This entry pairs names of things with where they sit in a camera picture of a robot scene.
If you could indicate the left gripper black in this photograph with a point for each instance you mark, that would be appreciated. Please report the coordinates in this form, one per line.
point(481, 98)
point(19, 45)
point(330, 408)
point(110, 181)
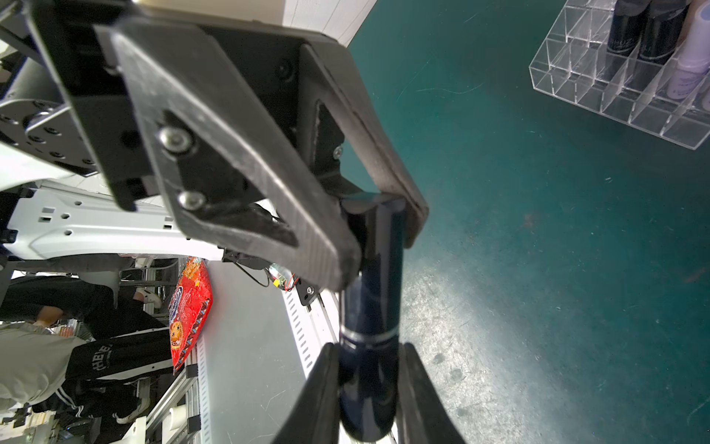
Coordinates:
point(226, 119)

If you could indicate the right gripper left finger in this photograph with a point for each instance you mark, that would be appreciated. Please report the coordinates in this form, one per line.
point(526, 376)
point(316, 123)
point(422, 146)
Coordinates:
point(315, 417)

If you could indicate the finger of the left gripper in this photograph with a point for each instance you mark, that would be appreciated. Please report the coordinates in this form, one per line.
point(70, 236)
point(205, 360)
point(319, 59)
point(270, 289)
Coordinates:
point(328, 76)

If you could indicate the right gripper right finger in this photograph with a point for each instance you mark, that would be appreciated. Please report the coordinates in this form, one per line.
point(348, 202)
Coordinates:
point(421, 417)

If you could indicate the black lipstick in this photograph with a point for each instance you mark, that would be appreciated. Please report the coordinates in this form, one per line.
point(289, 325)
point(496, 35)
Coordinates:
point(662, 30)
point(369, 314)

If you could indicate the black slim lipstick tube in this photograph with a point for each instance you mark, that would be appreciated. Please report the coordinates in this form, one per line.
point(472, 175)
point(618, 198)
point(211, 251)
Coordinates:
point(628, 20)

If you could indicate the lilac lip gloss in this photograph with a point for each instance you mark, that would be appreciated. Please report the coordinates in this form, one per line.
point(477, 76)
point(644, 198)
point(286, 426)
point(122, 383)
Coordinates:
point(693, 60)

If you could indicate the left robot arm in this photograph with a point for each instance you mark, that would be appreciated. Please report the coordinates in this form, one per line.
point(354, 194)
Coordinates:
point(49, 210)

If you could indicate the clear acrylic lipstick organizer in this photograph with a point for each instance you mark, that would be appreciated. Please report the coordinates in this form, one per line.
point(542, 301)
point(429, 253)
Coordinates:
point(573, 65)

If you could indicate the red snack bag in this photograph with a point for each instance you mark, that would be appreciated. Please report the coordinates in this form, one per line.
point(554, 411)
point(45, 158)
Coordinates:
point(188, 311)

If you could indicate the person in black jacket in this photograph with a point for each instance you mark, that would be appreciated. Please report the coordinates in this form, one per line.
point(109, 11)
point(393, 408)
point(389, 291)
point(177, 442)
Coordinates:
point(70, 346)

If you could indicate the white cable duct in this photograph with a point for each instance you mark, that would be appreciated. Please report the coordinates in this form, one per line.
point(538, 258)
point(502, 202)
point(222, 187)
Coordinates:
point(312, 326)

